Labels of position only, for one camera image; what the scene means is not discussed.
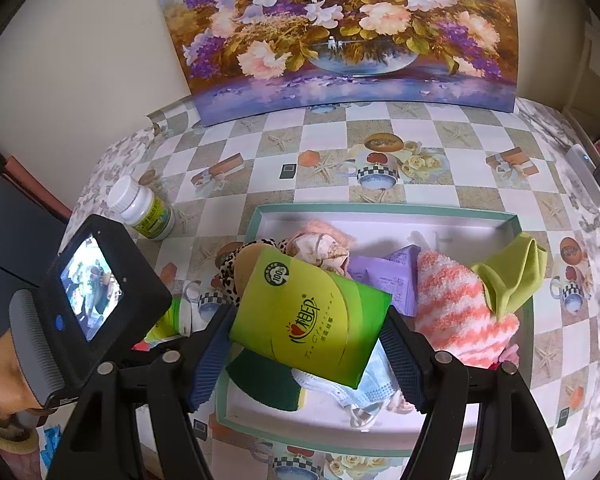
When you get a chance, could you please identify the white pill bottle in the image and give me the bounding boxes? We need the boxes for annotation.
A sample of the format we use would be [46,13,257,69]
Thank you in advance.
[107,176,177,241]

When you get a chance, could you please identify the person's left hand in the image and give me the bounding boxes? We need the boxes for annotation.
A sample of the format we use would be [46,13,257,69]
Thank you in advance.
[0,345,45,421]

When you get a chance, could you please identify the checkered printed tablecloth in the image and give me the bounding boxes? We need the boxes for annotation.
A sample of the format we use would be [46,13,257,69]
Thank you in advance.
[80,95,600,480]

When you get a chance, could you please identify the lime green cloth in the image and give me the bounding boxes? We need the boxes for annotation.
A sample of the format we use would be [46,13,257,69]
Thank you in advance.
[470,232,550,321]

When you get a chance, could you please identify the pink striped fuzzy sock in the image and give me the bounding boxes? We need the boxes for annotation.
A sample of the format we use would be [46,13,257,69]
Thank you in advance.
[412,250,521,368]

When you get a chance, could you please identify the green tissue pack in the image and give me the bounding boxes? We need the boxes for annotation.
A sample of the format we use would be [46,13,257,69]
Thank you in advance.
[228,247,393,390]

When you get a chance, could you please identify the white shelf unit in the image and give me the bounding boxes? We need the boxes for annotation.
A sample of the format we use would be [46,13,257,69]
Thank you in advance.
[562,10,600,136]

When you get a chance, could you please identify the teal cardboard box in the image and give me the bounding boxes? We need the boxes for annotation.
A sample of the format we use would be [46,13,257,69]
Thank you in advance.
[215,203,536,456]

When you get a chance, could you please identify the flower painting canvas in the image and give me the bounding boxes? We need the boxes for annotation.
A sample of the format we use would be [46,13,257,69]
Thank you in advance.
[149,0,523,128]

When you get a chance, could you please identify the pink floral scrunchie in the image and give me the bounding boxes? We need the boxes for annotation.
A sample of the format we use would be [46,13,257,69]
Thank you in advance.
[286,219,356,278]

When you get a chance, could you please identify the leopard print scrunchie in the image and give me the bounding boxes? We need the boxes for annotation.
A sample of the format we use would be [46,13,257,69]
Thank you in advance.
[215,237,291,311]

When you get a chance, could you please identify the blue face mask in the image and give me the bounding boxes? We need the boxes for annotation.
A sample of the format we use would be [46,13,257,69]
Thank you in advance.
[291,345,416,431]

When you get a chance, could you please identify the purple packet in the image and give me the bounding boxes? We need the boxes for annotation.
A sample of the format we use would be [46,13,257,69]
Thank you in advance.
[347,244,423,317]

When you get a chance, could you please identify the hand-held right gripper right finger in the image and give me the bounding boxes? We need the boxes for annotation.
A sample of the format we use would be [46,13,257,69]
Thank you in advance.
[380,307,566,480]

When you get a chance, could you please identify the yellow and green sponge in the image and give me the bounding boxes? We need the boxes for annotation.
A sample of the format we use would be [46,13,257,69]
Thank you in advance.
[225,347,311,411]

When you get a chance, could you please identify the white power strip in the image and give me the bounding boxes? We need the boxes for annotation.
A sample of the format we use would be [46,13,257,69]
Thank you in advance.
[566,144,600,206]

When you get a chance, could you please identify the dark cabinet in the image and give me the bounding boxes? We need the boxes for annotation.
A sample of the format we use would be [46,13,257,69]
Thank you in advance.
[0,160,71,346]

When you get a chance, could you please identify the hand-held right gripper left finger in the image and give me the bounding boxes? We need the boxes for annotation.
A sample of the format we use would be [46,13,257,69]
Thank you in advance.
[47,302,238,480]

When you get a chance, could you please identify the yellow-green tube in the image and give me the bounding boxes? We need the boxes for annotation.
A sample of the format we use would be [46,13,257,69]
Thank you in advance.
[142,297,216,346]

